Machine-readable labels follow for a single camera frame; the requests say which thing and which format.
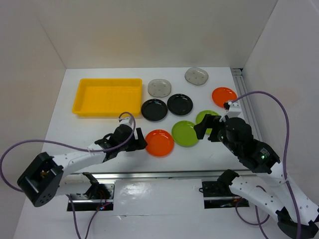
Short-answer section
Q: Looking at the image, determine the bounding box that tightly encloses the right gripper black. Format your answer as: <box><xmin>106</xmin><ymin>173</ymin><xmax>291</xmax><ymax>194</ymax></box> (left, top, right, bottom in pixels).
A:
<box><xmin>192</xmin><ymin>113</ymin><xmax>238</xmax><ymax>154</ymax></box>

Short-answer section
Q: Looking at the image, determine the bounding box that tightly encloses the green plate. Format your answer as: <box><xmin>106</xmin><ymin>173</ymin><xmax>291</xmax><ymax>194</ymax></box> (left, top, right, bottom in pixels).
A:
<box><xmin>194</xmin><ymin>110</ymin><xmax>221</xmax><ymax>134</ymax></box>
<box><xmin>171</xmin><ymin>120</ymin><xmax>198</xmax><ymax>147</ymax></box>

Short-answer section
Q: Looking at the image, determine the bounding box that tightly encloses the orange plate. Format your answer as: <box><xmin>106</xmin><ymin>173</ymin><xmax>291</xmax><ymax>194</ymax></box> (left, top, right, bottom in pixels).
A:
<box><xmin>146</xmin><ymin>129</ymin><xmax>174</xmax><ymax>157</ymax></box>
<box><xmin>211</xmin><ymin>87</ymin><xmax>237</xmax><ymax>108</ymax></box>

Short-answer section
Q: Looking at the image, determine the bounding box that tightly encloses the green plate front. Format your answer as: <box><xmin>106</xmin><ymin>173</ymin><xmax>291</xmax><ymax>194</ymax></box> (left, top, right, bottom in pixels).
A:
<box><xmin>171</xmin><ymin>120</ymin><xmax>198</xmax><ymax>147</ymax></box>

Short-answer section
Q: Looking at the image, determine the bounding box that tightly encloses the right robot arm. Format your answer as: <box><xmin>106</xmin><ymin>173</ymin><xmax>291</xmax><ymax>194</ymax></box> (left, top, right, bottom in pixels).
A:
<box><xmin>194</xmin><ymin>114</ymin><xmax>319</xmax><ymax>239</ymax></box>

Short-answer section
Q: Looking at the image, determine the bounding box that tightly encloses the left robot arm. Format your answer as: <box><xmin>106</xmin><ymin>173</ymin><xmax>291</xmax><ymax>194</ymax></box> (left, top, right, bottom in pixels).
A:
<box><xmin>17</xmin><ymin>124</ymin><xmax>147</xmax><ymax>207</ymax></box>

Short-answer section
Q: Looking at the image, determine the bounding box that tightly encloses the yellow plastic bin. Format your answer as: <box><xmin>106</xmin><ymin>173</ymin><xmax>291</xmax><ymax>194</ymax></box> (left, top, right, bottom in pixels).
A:
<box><xmin>72</xmin><ymin>78</ymin><xmax>143</xmax><ymax>118</ymax></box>

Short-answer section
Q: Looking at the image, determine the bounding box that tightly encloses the black plate right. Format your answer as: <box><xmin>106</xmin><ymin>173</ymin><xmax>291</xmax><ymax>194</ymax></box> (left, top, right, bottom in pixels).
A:
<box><xmin>167</xmin><ymin>94</ymin><xmax>193</xmax><ymax>116</ymax></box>

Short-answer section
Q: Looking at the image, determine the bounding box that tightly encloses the black plate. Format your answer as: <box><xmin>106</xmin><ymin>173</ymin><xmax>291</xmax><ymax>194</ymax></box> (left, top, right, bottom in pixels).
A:
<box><xmin>167</xmin><ymin>94</ymin><xmax>193</xmax><ymax>116</ymax></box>
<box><xmin>141</xmin><ymin>99</ymin><xmax>168</xmax><ymax>122</ymax></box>

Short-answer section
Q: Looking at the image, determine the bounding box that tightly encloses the black plate left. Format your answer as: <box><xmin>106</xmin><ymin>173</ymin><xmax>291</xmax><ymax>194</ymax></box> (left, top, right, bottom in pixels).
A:
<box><xmin>141</xmin><ymin>99</ymin><xmax>168</xmax><ymax>122</ymax></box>

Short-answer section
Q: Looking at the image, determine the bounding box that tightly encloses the grey translucent plate right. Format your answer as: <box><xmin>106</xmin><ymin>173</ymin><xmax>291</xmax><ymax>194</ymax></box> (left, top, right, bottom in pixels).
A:
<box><xmin>184</xmin><ymin>67</ymin><xmax>209</xmax><ymax>86</ymax></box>

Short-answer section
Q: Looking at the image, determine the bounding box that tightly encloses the grey translucent plate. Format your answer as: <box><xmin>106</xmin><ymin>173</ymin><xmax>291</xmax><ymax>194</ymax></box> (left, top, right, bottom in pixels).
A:
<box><xmin>184</xmin><ymin>67</ymin><xmax>209</xmax><ymax>86</ymax></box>
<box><xmin>148</xmin><ymin>79</ymin><xmax>172</xmax><ymax>98</ymax></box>

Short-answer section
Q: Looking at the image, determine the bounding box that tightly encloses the grey translucent plate left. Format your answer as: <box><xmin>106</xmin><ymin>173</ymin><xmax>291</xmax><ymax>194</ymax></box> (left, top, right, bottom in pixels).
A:
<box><xmin>148</xmin><ymin>79</ymin><xmax>172</xmax><ymax>98</ymax></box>

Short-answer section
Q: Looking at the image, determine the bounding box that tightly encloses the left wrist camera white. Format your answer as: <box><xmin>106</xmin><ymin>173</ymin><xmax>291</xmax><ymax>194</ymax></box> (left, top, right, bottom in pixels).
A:
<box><xmin>119</xmin><ymin>117</ymin><xmax>134</xmax><ymax>128</ymax></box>

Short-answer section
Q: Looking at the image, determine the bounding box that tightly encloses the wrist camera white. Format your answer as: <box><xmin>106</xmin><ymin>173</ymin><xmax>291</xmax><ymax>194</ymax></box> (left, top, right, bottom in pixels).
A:
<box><xmin>119</xmin><ymin>117</ymin><xmax>134</xmax><ymax>128</ymax></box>
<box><xmin>219</xmin><ymin>101</ymin><xmax>242</xmax><ymax>122</ymax></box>

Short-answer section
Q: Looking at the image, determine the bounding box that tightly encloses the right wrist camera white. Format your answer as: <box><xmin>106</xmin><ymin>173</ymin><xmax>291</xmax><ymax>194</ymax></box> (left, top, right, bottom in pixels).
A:
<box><xmin>219</xmin><ymin>101</ymin><xmax>242</xmax><ymax>122</ymax></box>

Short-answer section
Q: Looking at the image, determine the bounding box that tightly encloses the aluminium rail right side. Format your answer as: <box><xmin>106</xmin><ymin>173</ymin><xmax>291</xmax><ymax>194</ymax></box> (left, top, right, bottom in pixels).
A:
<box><xmin>230</xmin><ymin>68</ymin><xmax>263</xmax><ymax>141</ymax></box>

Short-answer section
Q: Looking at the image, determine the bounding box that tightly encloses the aluminium rail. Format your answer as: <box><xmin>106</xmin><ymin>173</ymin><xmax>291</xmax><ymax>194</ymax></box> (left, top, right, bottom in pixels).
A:
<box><xmin>230</xmin><ymin>68</ymin><xmax>263</xmax><ymax>141</ymax></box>
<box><xmin>59</xmin><ymin>169</ymin><xmax>262</xmax><ymax>181</ymax></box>

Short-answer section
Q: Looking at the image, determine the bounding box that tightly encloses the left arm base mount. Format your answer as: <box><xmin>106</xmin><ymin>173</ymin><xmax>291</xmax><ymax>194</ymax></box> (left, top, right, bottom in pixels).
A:
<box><xmin>70</xmin><ymin>181</ymin><xmax>115</xmax><ymax>212</ymax></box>

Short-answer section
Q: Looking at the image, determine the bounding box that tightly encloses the aluminium rail front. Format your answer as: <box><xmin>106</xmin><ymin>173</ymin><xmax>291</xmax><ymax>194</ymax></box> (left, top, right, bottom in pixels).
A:
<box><xmin>59</xmin><ymin>169</ymin><xmax>262</xmax><ymax>181</ymax></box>

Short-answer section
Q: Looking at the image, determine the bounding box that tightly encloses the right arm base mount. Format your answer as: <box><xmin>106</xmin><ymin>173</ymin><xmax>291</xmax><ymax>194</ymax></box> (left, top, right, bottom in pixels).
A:
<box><xmin>198</xmin><ymin>181</ymin><xmax>249</xmax><ymax>209</ymax></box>

